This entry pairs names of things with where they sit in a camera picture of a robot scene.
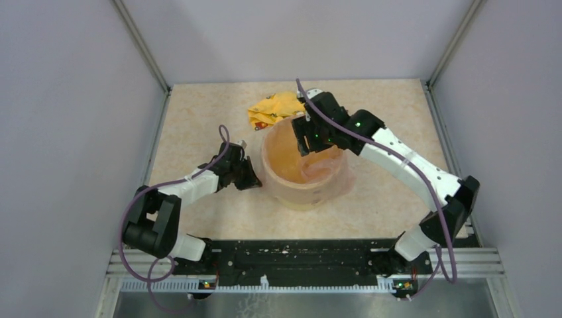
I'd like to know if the yellow printed wrapper bag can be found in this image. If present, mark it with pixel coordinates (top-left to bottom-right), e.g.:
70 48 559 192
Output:
247 91 305 131

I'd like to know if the translucent pink plastic bag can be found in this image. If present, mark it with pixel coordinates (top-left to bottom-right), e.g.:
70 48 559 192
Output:
261 116 356 207

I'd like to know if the yellow trash bin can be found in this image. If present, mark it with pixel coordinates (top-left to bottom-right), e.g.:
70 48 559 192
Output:
261 116 350 211

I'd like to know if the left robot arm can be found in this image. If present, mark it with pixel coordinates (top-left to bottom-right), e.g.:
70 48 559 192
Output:
121 140 262 274

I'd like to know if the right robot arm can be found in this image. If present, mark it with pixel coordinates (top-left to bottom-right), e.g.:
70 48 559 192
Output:
292 89 480 273

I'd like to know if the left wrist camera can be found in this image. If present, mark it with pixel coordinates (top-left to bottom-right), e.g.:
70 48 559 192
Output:
236 140 247 150

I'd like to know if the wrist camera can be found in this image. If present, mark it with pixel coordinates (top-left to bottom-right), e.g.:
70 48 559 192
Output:
296 88 324 122
236 140 247 150

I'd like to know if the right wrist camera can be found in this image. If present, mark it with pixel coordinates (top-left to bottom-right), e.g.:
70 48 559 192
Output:
296 88 324 122

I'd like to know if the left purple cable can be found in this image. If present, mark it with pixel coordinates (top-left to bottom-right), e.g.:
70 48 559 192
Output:
118 125 232 315

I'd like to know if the purple cable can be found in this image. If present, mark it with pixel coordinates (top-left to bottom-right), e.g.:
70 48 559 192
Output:
118 125 232 315
296 79 459 300

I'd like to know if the grey cable duct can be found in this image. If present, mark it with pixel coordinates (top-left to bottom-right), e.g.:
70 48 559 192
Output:
121 276 396 295

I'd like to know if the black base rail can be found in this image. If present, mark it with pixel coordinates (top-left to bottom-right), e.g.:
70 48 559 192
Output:
173 238 432 287

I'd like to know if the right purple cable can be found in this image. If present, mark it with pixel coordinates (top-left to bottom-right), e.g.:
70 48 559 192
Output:
296 79 459 300

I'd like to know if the left aluminium frame post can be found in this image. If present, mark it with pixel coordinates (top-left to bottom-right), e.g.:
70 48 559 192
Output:
110 0 172 95

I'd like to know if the aluminium frame post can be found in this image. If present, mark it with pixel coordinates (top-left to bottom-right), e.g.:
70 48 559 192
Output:
426 0 487 91
110 0 172 95

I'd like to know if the right aluminium frame post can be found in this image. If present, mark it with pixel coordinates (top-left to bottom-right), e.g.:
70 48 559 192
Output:
426 0 487 91

